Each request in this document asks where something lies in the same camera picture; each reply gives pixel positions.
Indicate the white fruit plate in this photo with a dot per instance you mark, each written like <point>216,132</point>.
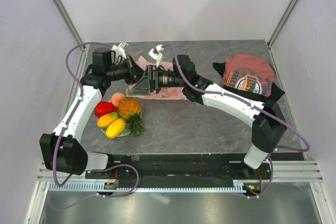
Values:
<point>126,131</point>

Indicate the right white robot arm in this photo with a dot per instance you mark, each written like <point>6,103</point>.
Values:
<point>266,119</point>

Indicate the right aluminium frame post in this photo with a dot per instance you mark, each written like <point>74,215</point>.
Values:
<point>282,22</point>

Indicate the slotted cable duct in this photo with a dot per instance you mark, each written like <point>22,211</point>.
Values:
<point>106,187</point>

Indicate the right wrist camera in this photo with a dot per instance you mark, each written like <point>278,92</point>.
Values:
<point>156,54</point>

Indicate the black cloth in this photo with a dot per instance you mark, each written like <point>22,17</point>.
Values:
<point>275,95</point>

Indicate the pineapple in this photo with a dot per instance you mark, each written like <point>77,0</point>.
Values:
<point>130,110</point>

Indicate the aluminium frame post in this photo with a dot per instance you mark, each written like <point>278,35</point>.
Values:
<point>67,20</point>
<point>282,22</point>

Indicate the orange green mango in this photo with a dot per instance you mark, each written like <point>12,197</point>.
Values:
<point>107,119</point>

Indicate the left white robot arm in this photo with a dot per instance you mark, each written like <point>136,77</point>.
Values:
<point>61,149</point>

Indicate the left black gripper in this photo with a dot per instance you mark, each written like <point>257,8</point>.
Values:
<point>134,72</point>

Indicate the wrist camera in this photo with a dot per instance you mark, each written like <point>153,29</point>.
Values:
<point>119,51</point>
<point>156,54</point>

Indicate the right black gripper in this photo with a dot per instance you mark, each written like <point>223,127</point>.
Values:
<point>148,83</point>

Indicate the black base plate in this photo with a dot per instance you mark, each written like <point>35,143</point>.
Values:
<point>181,170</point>

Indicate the red apple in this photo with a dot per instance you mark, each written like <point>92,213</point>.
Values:
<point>103,108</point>

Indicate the peach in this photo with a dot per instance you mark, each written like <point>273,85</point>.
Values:
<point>117,98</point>

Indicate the pink plastic bag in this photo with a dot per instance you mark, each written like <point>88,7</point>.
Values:
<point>174,93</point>

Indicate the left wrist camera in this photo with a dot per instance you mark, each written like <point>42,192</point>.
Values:
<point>119,51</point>

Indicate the left aluminium frame post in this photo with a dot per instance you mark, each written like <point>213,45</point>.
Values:
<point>67,20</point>

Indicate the yellow mango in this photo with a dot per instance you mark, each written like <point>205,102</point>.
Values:
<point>115,128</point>

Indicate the red printed t-shirt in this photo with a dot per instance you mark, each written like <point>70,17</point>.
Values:
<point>248,73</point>

